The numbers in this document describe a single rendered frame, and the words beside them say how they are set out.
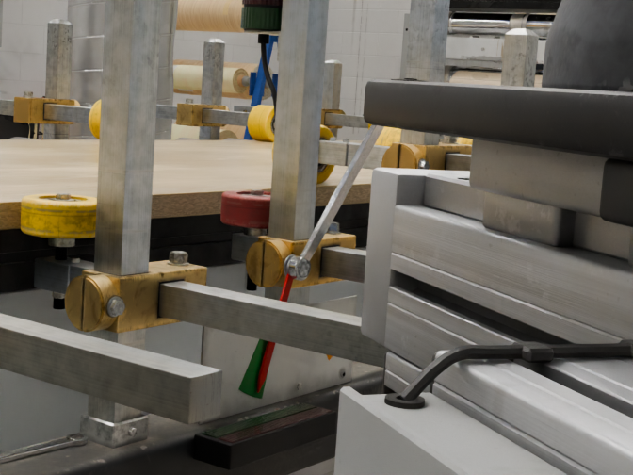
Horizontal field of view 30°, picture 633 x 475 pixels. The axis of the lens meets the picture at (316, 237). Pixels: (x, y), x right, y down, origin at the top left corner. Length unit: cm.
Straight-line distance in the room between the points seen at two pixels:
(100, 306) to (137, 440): 14
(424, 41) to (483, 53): 231
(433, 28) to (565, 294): 100
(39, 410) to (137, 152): 38
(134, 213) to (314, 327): 20
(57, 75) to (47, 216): 130
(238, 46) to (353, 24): 124
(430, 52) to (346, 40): 1069
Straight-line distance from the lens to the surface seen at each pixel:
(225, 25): 845
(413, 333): 57
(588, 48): 44
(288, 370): 126
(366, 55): 1195
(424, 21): 145
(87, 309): 105
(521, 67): 166
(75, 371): 80
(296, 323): 99
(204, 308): 105
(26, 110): 240
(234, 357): 118
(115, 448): 109
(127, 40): 105
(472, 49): 377
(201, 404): 74
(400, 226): 59
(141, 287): 107
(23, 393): 130
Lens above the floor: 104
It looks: 7 degrees down
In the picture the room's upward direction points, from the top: 4 degrees clockwise
